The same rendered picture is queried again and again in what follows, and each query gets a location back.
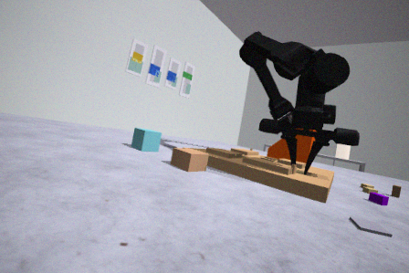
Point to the dark grey bent rod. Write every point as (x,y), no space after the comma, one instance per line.
(370,227)

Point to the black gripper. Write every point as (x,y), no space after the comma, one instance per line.
(322,137)

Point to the teal cube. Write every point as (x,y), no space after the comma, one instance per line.
(146,140)

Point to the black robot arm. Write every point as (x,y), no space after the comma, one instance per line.
(318,73)

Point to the purple block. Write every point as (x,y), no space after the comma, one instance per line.
(378,198)

